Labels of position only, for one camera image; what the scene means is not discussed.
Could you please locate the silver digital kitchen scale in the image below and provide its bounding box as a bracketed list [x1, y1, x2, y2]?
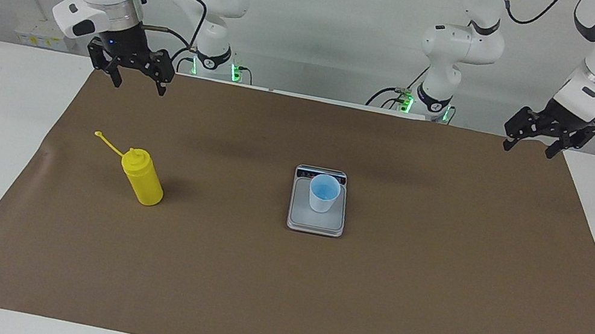
[285, 163, 354, 239]

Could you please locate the yellow squeeze seasoning bottle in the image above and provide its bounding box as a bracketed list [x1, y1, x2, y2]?
[83, 130, 173, 209]

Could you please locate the black left base cable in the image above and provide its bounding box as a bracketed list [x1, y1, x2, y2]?
[365, 55, 432, 116]

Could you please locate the brown paper table mat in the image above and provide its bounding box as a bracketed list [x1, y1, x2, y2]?
[0, 41, 595, 334]

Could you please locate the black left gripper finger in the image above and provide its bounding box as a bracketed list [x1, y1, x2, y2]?
[499, 103, 542, 157]
[543, 116, 595, 168]

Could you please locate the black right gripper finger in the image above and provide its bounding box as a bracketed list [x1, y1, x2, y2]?
[142, 48, 180, 99]
[80, 36, 131, 90]

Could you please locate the black right base cable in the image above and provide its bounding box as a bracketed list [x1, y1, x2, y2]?
[171, 43, 257, 86]

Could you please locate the white wall socket box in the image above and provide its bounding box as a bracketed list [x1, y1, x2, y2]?
[12, 14, 74, 52]

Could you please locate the light blue plastic cup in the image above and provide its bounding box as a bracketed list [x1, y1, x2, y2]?
[305, 172, 344, 216]

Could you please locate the black base cable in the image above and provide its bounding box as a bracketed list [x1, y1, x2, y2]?
[171, 43, 257, 86]
[365, 55, 432, 116]

